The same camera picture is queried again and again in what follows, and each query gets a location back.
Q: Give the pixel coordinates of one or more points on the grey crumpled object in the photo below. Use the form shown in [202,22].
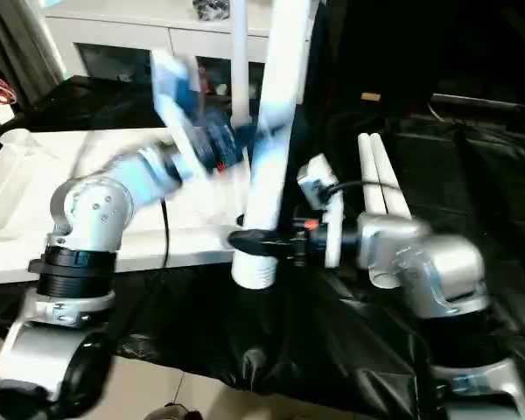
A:
[212,9]

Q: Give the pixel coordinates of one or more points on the black low shelf board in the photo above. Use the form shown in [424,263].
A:
[490,105]

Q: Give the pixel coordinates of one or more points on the white plastic table leg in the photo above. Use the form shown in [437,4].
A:
[372,175]
[276,131]
[240,61]
[392,188]

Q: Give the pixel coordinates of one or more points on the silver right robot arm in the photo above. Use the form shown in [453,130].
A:
[437,280]

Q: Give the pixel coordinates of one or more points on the small yellow label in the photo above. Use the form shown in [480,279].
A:
[370,96]

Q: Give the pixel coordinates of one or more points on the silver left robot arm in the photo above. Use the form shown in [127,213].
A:
[87,254]

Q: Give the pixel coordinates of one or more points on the grey curtain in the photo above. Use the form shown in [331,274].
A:
[22,44]

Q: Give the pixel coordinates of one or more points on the white plastic table top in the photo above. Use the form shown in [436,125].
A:
[87,192]

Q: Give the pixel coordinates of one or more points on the black plastic mat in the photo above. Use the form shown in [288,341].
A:
[271,341]

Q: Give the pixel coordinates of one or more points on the red bottle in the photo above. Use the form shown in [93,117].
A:
[206,83]

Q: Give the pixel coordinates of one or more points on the white sideboard cabinet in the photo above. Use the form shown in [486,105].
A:
[131,35]

